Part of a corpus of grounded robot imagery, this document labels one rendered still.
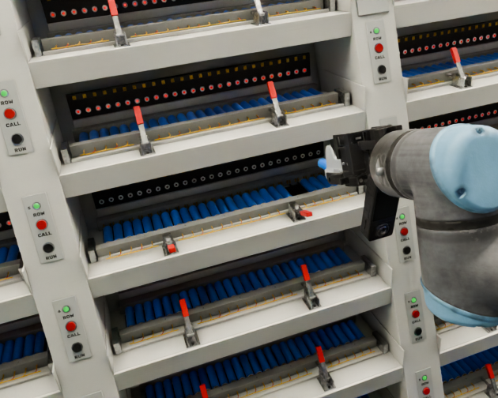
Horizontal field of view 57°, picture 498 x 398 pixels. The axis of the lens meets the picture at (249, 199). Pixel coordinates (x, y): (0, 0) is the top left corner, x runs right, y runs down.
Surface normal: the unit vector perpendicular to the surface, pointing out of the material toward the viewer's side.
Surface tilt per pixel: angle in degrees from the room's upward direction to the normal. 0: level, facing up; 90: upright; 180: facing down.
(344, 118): 108
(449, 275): 86
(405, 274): 90
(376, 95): 90
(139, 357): 18
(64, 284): 90
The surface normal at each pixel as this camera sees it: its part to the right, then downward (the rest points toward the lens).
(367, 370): -0.11, -0.88
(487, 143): 0.23, 0.04
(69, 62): 0.31, 0.42
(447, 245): -0.64, 0.20
